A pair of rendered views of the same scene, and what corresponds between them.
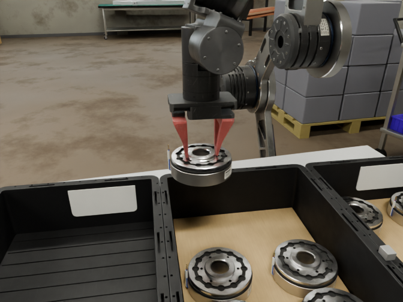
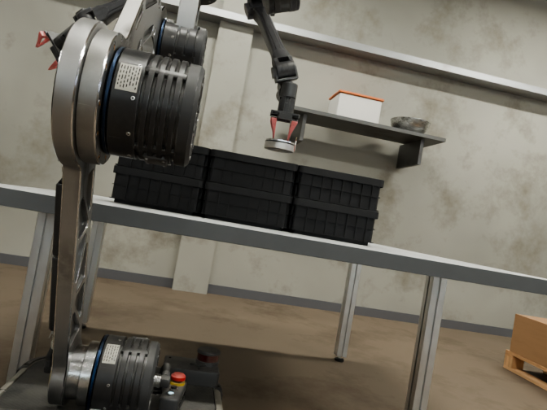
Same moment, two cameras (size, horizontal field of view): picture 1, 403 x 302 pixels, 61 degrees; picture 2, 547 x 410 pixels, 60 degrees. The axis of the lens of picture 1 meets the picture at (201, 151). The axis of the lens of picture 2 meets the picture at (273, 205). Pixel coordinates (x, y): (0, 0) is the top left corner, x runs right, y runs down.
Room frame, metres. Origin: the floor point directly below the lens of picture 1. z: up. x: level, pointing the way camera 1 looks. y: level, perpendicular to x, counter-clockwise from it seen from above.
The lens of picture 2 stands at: (2.16, 0.15, 0.73)
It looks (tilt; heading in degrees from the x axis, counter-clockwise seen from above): 2 degrees up; 185
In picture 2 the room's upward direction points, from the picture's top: 10 degrees clockwise
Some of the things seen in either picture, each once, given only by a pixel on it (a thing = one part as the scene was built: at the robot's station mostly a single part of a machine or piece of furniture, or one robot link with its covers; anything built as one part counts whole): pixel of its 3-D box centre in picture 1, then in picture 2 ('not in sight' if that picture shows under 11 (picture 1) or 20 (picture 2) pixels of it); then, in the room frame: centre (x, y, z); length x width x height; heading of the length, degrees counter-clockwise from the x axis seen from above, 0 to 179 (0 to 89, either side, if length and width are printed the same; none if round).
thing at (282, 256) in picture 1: (304, 260); not in sight; (0.42, -0.17, 0.86); 0.10 x 0.10 x 0.01
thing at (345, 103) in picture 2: not in sight; (353, 111); (-1.94, 0.36, 1.78); 0.40 x 0.33 x 0.22; 104
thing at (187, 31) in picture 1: (202, 44); (288, 91); (0.51, 0.00, 1.19); 0.07 x 0.06 x 0.07; 15
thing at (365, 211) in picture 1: (355, 209); not in sight; (0.56, -0.31, 0.86); 0.05 x 0.05 x 0.01
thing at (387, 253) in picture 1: (387, 252); not in sight; (0.36, -0.26, 0.94); 0.02 x 0.01 x 0.01; 9
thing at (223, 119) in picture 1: (208, 128); (279, 127); (0.51, -0.01, 1.06); 0.07 x 0.07 x 0.09; 8
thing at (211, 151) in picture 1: (201, 153); not in sight; (0.51, 0.00, 1.01); 0.05 x 0.05 x 0.01
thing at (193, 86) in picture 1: (201, 85); (286, 108); (0.51, 0.00, 1.13); 0.10 x 0.07 x 0.07; 98
